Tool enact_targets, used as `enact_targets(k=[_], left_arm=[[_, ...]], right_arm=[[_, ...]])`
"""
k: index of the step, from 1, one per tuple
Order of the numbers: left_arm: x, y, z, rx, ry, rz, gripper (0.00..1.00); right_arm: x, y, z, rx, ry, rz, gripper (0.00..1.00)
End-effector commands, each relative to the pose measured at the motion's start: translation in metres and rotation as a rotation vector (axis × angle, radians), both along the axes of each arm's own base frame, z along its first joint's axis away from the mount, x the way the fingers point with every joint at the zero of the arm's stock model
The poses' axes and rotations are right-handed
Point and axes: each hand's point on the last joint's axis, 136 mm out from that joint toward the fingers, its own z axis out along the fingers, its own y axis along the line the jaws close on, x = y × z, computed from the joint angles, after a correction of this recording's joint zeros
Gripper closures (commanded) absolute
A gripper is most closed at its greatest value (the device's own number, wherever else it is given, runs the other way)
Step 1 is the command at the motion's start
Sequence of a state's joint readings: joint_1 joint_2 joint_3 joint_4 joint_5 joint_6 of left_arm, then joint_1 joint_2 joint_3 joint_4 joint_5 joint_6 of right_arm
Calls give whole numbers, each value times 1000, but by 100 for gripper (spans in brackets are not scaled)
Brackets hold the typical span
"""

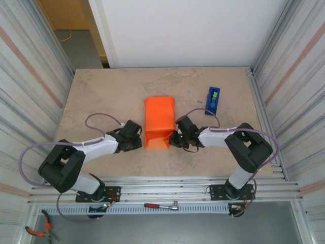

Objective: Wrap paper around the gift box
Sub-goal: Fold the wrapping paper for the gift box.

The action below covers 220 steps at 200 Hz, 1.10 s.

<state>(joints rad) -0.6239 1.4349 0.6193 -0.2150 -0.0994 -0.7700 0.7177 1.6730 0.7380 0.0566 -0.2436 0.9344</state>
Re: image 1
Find white slotted cable duct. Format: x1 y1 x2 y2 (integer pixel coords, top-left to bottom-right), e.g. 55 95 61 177
38 204 231 215

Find aluminium rail frame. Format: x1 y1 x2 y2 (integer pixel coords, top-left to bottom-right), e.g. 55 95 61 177
30 176 304 204

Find thin black camera cable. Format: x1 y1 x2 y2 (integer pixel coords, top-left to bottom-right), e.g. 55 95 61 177
184 143 201 154

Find aluminium frame post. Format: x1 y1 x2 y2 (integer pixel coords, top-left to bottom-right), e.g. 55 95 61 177
250 0 293 77
37 0 76 77

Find blue tape dispenser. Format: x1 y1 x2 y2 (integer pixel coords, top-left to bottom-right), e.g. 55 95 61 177
204 86 221 116

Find orange wrapping paper sheet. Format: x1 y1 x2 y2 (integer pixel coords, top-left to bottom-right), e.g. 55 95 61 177
143 95 176 151

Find black base connector block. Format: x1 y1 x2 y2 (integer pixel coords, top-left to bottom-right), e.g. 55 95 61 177
87 202 114 220
227 203 246 219

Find red-handled ratchet wrench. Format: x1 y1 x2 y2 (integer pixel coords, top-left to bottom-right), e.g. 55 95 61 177
144 200 180 210

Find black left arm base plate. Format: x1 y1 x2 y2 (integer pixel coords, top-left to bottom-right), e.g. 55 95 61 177
75 186 121 203

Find orange-handled pliers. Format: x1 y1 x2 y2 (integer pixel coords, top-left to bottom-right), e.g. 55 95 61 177
24 209 60 242

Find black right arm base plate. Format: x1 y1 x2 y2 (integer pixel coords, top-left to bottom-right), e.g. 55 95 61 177
210 183 255 201

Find aluminium side rail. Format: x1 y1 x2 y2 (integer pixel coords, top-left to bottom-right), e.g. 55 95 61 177
245 66 289 181

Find orange floor cable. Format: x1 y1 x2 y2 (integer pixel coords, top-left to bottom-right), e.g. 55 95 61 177
58 29 73 43

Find white door frame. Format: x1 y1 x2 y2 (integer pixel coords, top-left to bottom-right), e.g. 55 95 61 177
88 0 119 68

